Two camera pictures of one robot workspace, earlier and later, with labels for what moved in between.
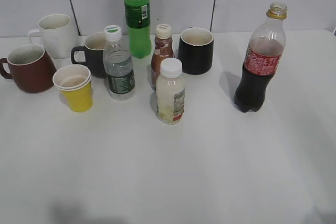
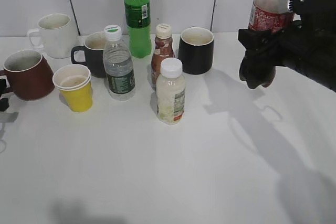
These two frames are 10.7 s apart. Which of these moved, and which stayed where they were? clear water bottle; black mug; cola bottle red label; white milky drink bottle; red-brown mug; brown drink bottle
Moved: red-brown mug; cola bottle red label
Stayed: brown drink bottle; clear water bottle; black mug; white milky drink bottle
